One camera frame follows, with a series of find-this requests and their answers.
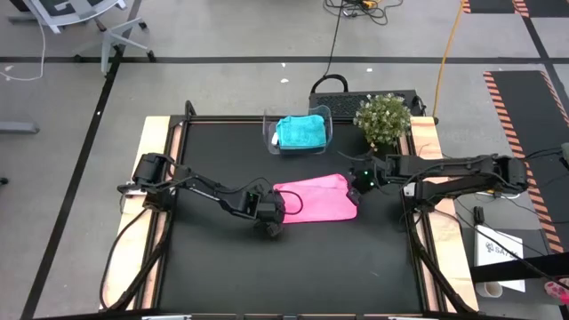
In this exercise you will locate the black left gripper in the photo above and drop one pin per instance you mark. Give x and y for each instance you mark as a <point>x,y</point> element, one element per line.
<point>270,209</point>

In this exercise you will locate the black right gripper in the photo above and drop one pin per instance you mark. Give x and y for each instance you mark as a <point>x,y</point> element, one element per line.
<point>366,175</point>

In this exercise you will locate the pink microfiber towel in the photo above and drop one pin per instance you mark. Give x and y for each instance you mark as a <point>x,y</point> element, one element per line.
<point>320,200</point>

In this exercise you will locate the teal microfiber towel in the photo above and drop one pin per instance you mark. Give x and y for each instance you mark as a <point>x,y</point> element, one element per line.
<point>302,131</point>

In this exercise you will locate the clear plastic bin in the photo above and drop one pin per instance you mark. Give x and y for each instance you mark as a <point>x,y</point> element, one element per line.
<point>268,133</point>

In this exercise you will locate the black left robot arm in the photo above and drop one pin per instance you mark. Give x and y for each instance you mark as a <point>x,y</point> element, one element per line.
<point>200,189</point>

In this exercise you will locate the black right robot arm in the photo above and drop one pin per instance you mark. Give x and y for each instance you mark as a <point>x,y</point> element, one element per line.
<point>444,171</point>

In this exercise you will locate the small green potted plant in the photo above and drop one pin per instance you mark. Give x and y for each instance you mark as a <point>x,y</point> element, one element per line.
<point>382,120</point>

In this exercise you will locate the black perforated computer case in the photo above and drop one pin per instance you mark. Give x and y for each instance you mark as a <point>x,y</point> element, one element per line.
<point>347,104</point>

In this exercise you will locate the wooden table side board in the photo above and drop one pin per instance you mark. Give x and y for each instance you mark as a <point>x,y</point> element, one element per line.
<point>153,133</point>
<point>424,133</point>

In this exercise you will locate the small black device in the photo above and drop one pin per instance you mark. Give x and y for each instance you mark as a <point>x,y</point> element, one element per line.
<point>478,215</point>

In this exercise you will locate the white printed booklet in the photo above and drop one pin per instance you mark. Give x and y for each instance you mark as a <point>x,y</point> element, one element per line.
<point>493,249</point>

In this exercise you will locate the beige tape roll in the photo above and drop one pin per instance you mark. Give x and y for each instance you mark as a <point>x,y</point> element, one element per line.
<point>479,288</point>

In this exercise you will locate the black mat orange striped edge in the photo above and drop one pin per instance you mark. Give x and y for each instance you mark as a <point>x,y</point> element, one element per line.
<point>520,133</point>
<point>489,5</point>

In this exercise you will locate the black beam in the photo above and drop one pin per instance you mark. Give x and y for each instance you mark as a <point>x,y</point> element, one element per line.
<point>520,268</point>

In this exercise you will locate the pink patterned object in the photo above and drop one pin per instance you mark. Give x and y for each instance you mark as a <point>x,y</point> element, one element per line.
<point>555,291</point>

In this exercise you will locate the grey office chair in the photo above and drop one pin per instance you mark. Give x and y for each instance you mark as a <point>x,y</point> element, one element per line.
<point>106,49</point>

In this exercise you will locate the grey metal bar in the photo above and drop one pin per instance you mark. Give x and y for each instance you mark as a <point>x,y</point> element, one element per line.
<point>18,128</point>

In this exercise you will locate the black table frame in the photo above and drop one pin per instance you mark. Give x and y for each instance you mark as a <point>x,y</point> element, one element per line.
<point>213,119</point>

